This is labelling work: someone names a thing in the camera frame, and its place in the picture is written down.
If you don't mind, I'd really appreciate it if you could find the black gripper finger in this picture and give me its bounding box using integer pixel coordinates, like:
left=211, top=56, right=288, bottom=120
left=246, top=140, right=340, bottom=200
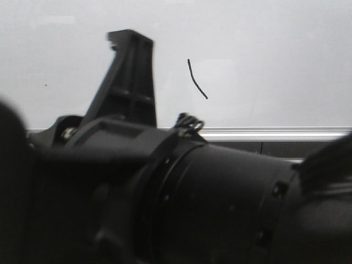
left=80, top=30, right=157, bottom=127

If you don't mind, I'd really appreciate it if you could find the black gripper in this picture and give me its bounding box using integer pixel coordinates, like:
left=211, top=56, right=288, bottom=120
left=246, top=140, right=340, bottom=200
left=24, top=115, right=204, bottom=264

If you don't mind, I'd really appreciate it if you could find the white whiteboard with aluminium frame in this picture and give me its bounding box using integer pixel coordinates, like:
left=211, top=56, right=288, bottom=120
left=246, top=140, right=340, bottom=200
left=1, top=1, right=351, bottom=141

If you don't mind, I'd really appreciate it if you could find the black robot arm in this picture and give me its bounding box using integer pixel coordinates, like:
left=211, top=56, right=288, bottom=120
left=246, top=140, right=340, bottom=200
left=28, top=30, right=351, bottom=263
left=1, top=101, right=33, bottom=263

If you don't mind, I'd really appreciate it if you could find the white metal stand frame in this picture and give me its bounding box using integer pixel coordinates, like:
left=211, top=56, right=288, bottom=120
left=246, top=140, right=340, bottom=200
left=282, top=158, right=304, bottom=164

